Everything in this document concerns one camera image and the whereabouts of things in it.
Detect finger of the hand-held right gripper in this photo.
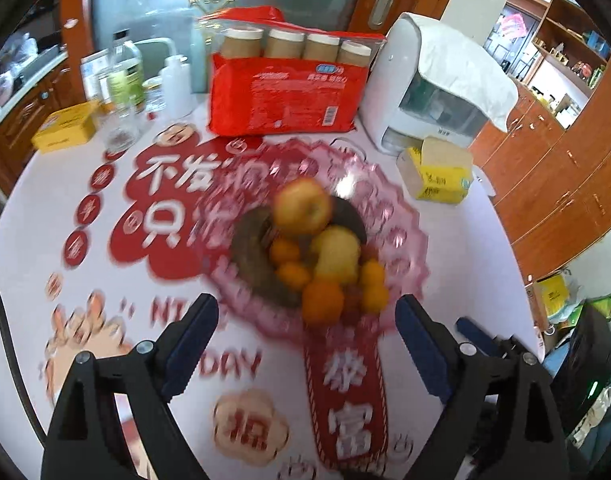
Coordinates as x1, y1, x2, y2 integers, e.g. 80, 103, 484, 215
455, 316, 523, 358

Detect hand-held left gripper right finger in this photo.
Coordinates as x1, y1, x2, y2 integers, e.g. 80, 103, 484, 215
394, 294, 571, 480

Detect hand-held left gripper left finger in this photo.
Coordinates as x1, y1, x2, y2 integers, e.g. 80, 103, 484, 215
40, 292, 220, 480

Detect small yellow orange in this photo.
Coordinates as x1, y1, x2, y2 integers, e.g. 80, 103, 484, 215
360, 259, 387, 288

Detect overripe brown banana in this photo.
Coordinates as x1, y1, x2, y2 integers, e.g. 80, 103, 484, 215
229, 210, 303, 308

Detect large orange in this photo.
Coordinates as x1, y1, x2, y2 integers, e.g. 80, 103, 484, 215
302, 280, 346, 326

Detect pink glass fruit bowl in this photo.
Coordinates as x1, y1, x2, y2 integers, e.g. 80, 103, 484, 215
195, 142, 431, 346

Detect red apple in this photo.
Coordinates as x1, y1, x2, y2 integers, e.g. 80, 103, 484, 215
272, 177, 335, 236

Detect green bag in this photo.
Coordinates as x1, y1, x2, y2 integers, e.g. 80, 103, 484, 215
568, 295, 611, 331

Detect yellow bag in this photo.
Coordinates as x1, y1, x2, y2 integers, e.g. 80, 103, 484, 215
533, 275, 571, 326

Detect printed white tablecloth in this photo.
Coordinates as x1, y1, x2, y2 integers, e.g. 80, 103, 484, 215
0, 90, 546, 480

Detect yellow pear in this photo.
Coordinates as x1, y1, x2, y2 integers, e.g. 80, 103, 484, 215
308, 226, 362, 286

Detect dark avocado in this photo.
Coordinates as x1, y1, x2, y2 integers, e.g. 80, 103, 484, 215
330, 197, 367, 241

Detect yellow tissue box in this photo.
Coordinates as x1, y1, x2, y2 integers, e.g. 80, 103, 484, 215
396, 136, 475, 206

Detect clear drinking glass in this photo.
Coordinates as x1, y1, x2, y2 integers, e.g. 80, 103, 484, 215
102, 105, 141, 153

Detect small clear jar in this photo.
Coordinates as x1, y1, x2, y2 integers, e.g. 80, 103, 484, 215
142, 76, 167, 113

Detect flat yellow box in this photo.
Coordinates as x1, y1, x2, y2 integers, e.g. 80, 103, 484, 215
31, 100, 102, 155

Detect white squeeze bottle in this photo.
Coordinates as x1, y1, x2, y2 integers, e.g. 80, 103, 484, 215
160, 55, 196, 121

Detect red package of cups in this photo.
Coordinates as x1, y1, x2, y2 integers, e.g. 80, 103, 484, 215
198, 6, 389, 137

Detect white countertop appliance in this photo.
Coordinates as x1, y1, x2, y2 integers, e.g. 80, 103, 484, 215
359, 11, 520, 157

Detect clear bottle green label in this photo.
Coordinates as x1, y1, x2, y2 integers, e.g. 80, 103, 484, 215
104, 30, 145, 121

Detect white cloth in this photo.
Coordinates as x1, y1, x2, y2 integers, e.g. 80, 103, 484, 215
410, 12, 520, 133

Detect wooden kitchen cabinet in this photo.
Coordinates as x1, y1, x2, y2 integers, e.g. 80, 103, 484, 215
0, 7, 71, 196

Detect wooden open shelf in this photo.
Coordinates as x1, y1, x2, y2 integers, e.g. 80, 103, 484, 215
485, 0, 611, 131

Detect glass sliding door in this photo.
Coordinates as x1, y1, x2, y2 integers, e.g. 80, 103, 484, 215
60, 0, 421, 96

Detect wooden wall cabinets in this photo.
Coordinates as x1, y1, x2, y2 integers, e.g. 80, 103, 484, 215
468, 52, 611, 281

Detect black cable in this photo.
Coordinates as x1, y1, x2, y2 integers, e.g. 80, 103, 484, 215
0, 265, 48, 461

